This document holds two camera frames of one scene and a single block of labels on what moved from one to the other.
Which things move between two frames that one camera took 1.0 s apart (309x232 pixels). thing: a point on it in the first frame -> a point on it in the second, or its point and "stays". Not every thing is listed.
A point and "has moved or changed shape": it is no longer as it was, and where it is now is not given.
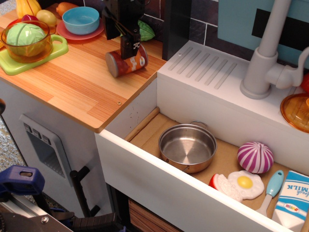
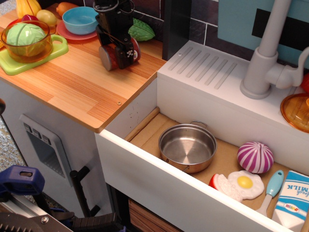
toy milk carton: x=292 y=211 stays
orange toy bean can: x=116 y=66 has moved or changed shape
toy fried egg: x=248 y=184 stays
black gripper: x=127 y=13 -> x=116 y=17
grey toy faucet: x=263 y=71 stays
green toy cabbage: x=22 y=34 stays
